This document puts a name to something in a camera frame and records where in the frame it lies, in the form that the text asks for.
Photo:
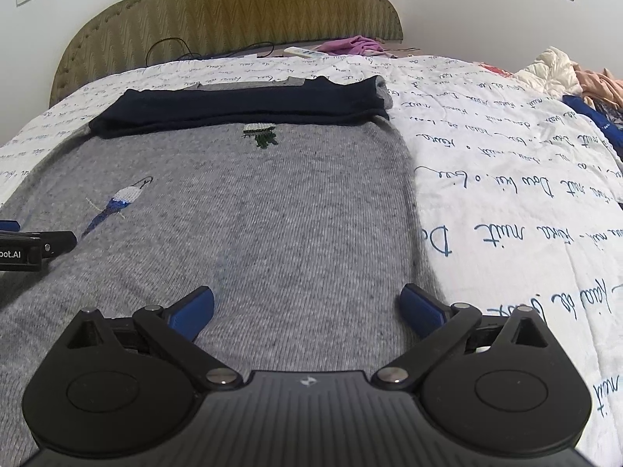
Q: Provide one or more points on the peach cloth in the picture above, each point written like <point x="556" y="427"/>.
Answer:
<point x="601" y="85"/>

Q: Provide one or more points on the white power strip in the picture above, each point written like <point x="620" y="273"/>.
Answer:
<point x="304" y="52"/>

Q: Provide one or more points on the olive green padded headboard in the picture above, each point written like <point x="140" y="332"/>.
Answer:
<point x="228" y="9"/>

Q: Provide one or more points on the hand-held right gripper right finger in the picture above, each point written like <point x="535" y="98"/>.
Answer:
<point x="421" y="309"/>

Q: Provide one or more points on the white puffy jacket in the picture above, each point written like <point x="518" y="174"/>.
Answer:
<point x="547" y="70"/>

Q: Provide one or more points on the blue garment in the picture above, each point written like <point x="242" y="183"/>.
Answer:
<point x="601" y="126"/>

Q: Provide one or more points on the white quilt with blue script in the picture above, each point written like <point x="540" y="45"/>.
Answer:
<point x="511" y="194"/>

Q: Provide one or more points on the brown bed sheet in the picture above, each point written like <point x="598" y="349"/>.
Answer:
<point x="399" y="47"/>

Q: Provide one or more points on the grey sweater with navy sleeves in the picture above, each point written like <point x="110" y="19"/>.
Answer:
<point x="272" y="214"/>

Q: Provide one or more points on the purple cloth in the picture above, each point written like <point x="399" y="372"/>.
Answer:
<point x="353" y="46"/>

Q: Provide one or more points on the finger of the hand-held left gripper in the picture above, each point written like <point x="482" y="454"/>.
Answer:
<point x="61" y="243"/>
<point x="8" y="226"/>

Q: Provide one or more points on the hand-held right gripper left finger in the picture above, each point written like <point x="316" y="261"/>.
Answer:
<point x="192" y="311"/>

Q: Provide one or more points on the red floral cloth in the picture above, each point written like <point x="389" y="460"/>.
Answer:
<point x="491" y="69"/>

